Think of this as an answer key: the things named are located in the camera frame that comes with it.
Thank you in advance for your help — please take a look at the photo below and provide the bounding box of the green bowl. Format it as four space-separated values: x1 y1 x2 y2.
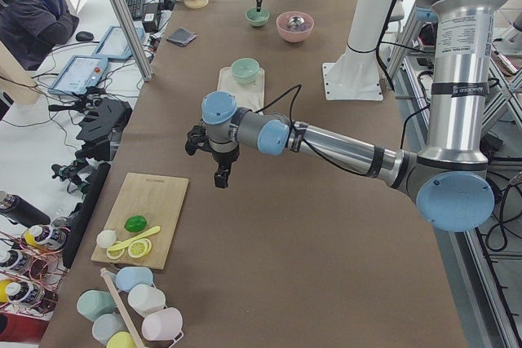
231 58 260 84
245 7 271 27

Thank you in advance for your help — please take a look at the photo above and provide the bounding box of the pink bowl with ice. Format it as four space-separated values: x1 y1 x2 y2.
276 11 314 43

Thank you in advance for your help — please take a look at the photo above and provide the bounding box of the bamboo cutting board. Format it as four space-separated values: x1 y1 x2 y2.
91 173 189 270

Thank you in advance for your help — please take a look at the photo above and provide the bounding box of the cream bunny tray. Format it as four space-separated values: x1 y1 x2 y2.
217 67 265 112

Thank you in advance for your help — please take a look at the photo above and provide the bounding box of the grey folded cloth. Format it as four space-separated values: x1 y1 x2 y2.
166 28 197 47

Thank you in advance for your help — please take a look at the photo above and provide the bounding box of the green toy pepper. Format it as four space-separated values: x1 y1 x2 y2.
124 215 148 232

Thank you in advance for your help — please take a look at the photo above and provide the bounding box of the yellow plastic knife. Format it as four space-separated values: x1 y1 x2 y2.
107 226 161 252

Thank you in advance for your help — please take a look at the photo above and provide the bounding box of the top front lemon slice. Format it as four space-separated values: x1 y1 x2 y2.
127 238 153 259

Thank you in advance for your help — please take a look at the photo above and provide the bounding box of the lemon slice near bun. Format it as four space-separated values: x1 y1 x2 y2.
105 249 126 260

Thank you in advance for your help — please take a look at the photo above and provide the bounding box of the light blue cup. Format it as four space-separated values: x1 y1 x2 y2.
116 267 153 292

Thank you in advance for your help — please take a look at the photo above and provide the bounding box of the white cup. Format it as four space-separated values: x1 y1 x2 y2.
127 284 166 317

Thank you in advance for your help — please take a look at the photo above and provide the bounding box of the far teach pendant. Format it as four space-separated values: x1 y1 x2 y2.
92 25 132 61

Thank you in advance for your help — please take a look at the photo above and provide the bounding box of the teach pendant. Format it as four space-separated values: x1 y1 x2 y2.
47 55 108 96
92 25 132 61

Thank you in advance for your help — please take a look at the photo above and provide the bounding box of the pink cup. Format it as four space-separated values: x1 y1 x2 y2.
141 307 184 341

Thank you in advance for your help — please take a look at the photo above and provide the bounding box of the near teach pendant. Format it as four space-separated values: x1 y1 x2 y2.
47 55 108 96

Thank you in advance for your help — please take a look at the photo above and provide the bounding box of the black computer mouse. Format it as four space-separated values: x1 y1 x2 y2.
75 31 94 42

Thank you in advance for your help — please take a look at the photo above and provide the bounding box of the green cup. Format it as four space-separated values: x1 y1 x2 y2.
77 290 116 322

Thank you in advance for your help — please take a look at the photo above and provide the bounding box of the grey cup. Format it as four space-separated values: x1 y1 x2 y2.
91 314 127 346

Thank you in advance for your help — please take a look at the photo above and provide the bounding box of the yellow cup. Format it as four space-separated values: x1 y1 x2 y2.
106 331 137 348

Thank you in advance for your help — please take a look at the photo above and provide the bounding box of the black thermos bottle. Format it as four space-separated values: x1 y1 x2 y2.
1 191 51 227

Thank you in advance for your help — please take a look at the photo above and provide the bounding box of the seated man in grey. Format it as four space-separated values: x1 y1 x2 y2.
1 0 79 71

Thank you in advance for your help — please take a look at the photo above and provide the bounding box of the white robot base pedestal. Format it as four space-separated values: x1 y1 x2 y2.
323 0 395 101

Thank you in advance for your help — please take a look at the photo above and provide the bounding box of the white wire cup rack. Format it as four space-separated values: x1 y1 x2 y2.
100 267 184 347

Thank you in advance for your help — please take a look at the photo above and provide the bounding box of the copper wire bottle rack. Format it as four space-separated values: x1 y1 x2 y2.
1 230 68 318

